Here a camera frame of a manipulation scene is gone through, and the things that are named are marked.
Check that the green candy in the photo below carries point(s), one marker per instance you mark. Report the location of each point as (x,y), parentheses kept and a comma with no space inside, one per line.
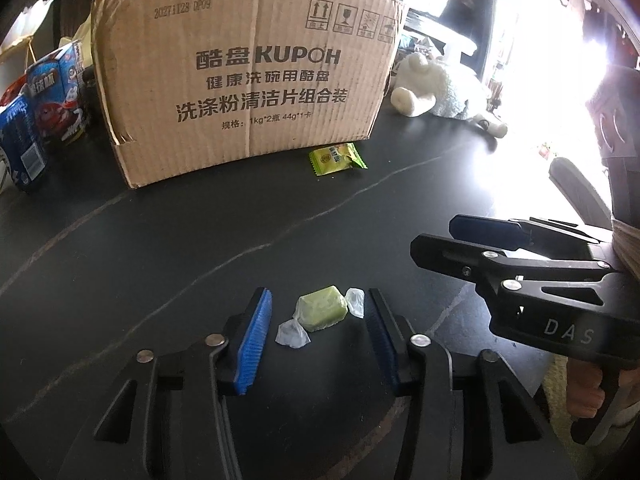
(322,310)

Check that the green snack packet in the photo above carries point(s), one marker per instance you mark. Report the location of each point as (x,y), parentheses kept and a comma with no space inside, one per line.
(336,158)

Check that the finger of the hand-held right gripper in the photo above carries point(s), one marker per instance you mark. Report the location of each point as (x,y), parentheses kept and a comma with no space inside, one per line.
(492,227)
(450,255)

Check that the person's right hand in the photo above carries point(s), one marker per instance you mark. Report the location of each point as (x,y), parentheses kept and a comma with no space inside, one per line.
(582,392)

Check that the brown cardboard box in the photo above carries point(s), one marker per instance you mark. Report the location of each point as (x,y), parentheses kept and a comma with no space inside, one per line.
(250,75)

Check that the yellow green mountain ornament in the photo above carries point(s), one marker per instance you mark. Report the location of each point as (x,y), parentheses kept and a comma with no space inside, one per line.
(77,35)

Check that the blue drink can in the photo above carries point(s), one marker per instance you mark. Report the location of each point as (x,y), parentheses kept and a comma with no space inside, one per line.
(22,150)

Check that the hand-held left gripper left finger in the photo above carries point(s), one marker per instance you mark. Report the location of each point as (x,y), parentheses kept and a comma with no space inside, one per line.
(255,342)

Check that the white plush toy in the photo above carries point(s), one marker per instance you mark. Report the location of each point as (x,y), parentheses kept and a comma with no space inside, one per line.
(442,92)

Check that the white shell tiered stand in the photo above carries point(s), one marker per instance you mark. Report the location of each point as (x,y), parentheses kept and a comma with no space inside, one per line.
(27,27)

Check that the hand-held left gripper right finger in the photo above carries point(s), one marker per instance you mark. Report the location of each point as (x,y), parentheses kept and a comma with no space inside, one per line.
(380,342)

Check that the grey chair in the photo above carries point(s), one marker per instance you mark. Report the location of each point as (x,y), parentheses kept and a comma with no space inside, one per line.
(582,192)

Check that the blue snack box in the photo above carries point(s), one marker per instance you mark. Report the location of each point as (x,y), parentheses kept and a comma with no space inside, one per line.
(57,95)

